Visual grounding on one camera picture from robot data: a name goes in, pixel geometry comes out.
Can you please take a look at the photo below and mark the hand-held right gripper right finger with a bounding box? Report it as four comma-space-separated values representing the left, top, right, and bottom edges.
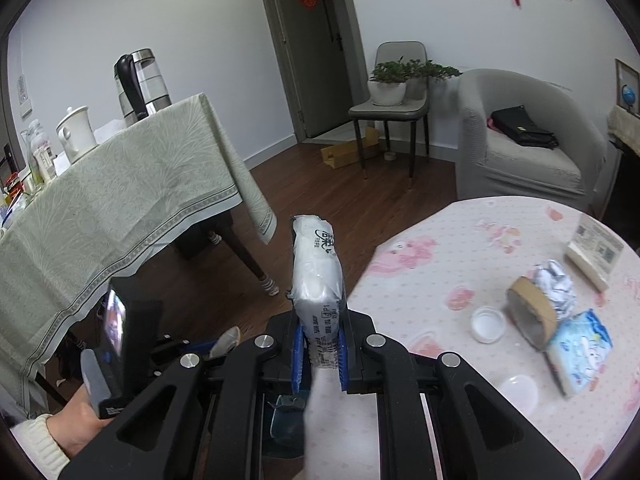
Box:
339, 310, 583, 480

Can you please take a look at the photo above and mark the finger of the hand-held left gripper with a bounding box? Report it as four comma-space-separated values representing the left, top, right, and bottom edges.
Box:
150, 337, 223, 362

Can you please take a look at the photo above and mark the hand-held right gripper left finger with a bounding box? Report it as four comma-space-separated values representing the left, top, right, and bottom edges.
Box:
57, 310, 306, 480

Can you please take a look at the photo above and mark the white plastic snack packet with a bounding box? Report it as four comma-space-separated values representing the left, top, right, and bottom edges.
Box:
289, 214, 347, 372

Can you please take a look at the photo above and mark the brown tape roll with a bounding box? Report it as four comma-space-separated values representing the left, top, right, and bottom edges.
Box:
505, 276, 558, 351

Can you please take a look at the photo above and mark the white cardboard box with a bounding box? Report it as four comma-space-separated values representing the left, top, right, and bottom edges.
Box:
565, 212, 627, 292

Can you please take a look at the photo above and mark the person's left forearm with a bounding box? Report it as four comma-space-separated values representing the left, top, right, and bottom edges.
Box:
9, 411, 72, 480

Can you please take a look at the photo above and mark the person's left hand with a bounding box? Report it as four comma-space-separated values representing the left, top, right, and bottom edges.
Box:
50, 389, 117, 459

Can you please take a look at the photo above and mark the dark wooden table leg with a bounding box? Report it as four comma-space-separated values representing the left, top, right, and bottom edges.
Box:
216, 209, 281, 297

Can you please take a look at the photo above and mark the green patterned tablecloth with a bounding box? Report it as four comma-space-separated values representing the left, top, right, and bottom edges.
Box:
0, 92, 278, 392

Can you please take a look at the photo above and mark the white bottle cap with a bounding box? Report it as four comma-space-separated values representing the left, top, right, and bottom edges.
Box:
471, 306, 507, 344

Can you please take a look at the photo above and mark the clear plastic lid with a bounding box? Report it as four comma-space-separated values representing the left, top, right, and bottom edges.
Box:
500, 375, 540, 414

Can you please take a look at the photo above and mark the white plastic bottle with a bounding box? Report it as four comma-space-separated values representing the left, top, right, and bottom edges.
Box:
28, 120, 57, 184

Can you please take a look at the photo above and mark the flat cardboard box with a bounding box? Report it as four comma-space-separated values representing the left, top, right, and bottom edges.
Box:
320, 127, 381, 170

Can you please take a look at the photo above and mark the white lidded mug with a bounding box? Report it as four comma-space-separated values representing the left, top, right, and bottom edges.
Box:
56, 106, 97, 163

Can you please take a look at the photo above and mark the crumpled foil wrapper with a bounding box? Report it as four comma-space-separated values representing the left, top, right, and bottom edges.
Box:
530, 259, 577, 322

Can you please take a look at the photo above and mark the blue tissue packet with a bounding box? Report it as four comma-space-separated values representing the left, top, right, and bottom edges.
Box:
545, 308, 613, 397

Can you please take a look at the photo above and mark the glass steel electric kettle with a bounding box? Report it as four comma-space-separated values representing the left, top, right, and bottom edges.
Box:
114, 48, 172, 126

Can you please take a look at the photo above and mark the grey dining chair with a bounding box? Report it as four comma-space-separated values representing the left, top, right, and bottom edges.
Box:
348, 41, 432, 190

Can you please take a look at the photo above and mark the grey armchair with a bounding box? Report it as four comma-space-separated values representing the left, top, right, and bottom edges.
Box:
456, 69, 608, 211

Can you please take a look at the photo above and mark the potted green plant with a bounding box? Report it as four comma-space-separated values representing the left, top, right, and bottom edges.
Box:
367, 59, 463, 107

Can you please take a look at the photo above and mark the black bag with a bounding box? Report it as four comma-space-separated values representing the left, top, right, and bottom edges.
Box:
489, 105, 560, 150

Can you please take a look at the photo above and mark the grey door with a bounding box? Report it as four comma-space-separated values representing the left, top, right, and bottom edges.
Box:
255, 0, 368, 143

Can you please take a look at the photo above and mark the beige lace cloth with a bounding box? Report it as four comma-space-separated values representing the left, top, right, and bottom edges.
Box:
607, 107, 640, 157

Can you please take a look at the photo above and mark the white wall switch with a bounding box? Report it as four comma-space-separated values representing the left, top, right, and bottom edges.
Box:
17, 75, 34, 120

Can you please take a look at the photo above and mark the picture frame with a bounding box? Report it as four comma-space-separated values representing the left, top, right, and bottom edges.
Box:
614, 58, 640, 112

